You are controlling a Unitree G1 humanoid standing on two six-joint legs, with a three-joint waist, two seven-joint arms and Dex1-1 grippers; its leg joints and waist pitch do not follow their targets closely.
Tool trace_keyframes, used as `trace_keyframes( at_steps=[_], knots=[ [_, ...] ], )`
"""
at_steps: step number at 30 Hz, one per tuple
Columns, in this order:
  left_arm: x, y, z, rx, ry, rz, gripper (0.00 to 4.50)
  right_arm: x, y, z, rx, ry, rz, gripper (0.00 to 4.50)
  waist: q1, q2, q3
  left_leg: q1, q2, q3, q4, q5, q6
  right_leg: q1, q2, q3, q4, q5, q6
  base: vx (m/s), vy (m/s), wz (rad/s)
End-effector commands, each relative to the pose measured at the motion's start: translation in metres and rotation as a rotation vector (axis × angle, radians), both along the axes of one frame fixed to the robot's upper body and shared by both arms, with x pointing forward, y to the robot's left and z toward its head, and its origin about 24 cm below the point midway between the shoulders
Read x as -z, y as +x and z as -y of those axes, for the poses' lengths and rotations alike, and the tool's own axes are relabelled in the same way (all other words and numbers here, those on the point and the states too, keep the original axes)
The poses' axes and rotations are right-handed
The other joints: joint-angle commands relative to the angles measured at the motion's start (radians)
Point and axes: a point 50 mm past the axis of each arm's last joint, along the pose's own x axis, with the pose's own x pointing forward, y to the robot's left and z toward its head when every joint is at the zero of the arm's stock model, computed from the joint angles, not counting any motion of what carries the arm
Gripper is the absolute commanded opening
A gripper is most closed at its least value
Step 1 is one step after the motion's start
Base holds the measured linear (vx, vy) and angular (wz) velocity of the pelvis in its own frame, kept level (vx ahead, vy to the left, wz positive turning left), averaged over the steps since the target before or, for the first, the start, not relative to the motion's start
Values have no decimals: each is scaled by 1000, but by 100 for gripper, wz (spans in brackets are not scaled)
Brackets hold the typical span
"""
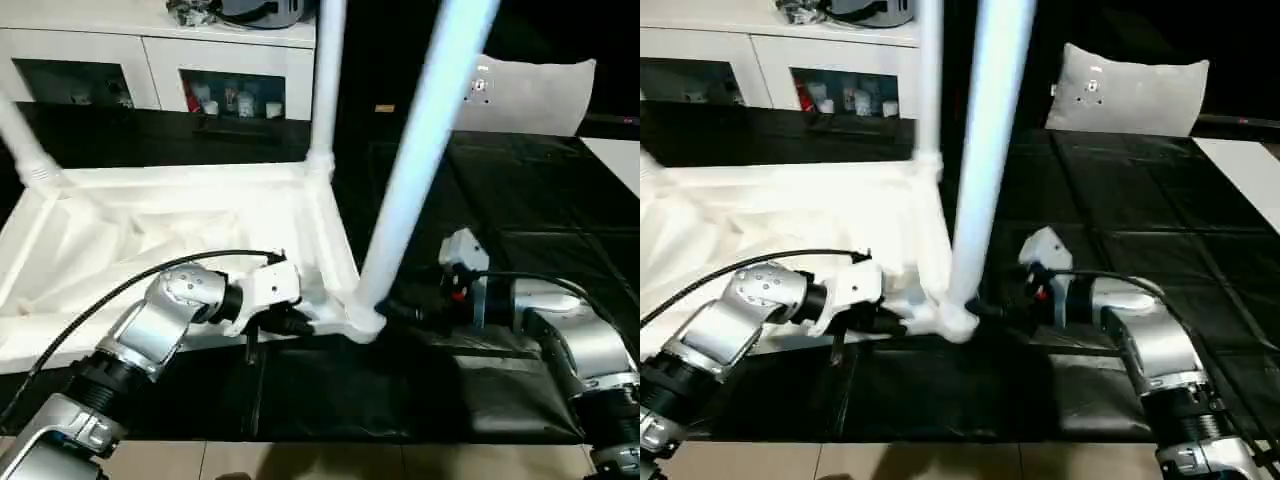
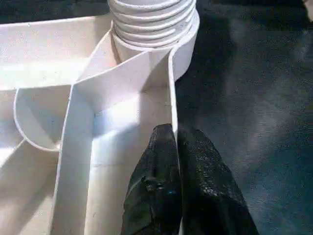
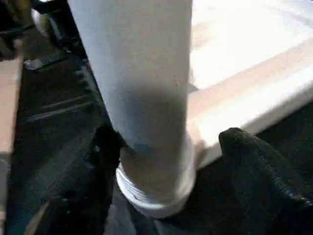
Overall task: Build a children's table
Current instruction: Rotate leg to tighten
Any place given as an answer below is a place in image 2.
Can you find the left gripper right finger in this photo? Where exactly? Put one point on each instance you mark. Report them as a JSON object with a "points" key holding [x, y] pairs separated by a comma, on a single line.
{"points": [[210, 196]]}

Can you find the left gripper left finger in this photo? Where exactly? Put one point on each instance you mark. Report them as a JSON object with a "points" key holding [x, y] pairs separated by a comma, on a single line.
{"points": [[154, 196]]}

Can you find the white plastic table top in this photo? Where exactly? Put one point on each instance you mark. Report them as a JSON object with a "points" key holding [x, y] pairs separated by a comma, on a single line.
{"points": [[49, 58]]}

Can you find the white plastic table leg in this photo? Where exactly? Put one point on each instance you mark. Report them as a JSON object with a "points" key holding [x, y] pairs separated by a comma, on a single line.
{"points": [[151, 19]]}

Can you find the black work mat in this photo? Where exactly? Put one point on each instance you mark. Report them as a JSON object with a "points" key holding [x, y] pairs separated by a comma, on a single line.
{"points": [[254, 122]]}

